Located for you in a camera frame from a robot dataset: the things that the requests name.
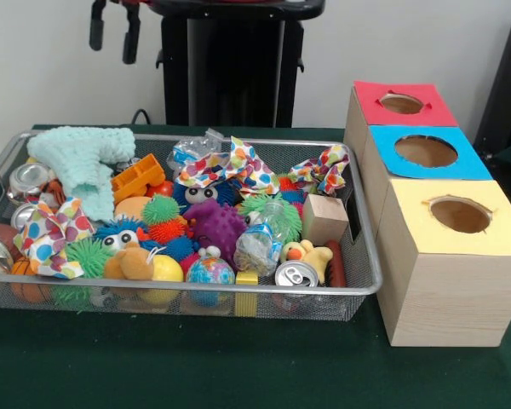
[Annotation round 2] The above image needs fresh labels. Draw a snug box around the globe print ball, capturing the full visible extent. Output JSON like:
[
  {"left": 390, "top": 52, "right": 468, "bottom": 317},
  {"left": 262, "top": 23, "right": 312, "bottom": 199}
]
[{"left": 185, "top": 255, "right": 236, "bottom": 285}]

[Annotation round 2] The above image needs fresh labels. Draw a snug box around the wooden three-hole box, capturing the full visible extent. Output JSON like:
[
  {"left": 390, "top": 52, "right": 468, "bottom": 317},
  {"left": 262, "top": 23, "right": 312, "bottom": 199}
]
[{"left": 343, "top": 80, "right": 511, "bottom": 349}]

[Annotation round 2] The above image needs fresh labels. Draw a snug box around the polka-dot colourful cloth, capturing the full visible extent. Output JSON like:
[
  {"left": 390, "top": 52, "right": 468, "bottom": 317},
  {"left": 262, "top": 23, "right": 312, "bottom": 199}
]
[
  {"left": 12, "top": 196, "right": 95, "bottom": 280},
  {"left": 176, "top": 135, "right": 281, "bottom": 199}
]

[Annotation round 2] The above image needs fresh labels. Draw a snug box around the brown teddy bear plush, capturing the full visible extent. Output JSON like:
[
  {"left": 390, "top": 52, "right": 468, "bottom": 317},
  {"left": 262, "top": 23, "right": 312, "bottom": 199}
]
[{"left": 104, "top": 241, "right": 157, "bottom": 281}]

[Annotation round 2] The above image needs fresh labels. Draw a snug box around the clear plastic bottle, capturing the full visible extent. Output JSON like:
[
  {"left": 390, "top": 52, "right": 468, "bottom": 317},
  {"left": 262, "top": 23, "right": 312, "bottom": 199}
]
[{"left": 165, "top": 127, "right": 223, "bottom": 174}]

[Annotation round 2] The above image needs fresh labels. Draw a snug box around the dark green tablecloth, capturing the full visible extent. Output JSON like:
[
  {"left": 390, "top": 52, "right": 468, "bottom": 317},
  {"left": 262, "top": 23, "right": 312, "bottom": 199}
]
[{"left": 0, "top": 123, "right": 511, "bottom": 409}]

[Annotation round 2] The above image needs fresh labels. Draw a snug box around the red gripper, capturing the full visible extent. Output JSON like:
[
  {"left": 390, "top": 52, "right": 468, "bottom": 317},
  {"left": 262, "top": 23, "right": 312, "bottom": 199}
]
[{"left": 89, "top": 0, "right": 154, "bottom": 66}]

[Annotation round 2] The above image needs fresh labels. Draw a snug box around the metal mesh bin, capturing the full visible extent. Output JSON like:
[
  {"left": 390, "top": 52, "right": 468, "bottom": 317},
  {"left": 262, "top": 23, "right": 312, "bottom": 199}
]
[{"left": 0, "top": 130, "right": 383, "bottom": 323}]

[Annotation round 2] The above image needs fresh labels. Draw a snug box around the silver drink can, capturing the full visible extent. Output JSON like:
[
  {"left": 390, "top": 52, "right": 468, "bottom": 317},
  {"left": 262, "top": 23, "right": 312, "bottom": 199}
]
[{"left": 274, "top": 259, "right": 319, "bottom": 287}]

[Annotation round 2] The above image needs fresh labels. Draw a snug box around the orange plastic block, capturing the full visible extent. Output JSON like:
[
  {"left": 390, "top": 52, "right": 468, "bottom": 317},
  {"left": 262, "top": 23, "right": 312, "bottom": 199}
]
[{"left": 110, "top": 153, "right": 167, "bottom": 205}]

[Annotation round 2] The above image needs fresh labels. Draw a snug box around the clear bottle with blue label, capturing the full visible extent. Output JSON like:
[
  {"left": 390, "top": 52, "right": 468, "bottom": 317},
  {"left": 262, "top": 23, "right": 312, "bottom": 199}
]
[{"left": 233, "top": 199, "right": 291, "bottom": 274}]

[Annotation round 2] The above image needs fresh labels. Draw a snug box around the mint waffle cloth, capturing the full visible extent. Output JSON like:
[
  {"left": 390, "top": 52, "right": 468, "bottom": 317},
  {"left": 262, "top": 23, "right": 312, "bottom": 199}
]
[{"left": 26, "top": 126, "right": 136, "bottom": 222}]

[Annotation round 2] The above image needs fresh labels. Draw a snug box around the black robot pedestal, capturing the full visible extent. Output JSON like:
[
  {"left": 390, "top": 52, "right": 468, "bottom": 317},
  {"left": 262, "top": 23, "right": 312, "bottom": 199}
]
[{"left": 146, "top": 0, "right": 327, "bottom": 129}]

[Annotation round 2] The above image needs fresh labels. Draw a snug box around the purple spiky rubber toy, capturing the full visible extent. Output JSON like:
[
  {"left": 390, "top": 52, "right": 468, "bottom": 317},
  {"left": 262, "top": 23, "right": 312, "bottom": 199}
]
[{"left": 181, "top": 199, "right": 249, "bottom": 268}]

